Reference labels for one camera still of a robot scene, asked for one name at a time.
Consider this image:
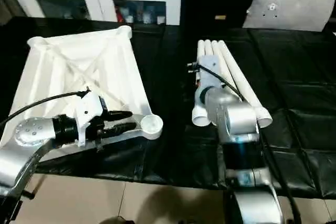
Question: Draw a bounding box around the white plastic table leg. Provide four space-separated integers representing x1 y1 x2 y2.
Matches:
211 39 259 125
192 39 211 127
217 39 273 129
204 39 213 58

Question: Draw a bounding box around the white plastic table top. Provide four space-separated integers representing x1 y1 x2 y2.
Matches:
0 25 164 163

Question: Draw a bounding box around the left robot leg dark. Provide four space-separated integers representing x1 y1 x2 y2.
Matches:
103 215 129 224

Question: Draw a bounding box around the black work mat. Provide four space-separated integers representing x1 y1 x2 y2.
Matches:
0 16 336 200

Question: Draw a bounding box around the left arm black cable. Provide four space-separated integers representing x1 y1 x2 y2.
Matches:
0 90 91 127

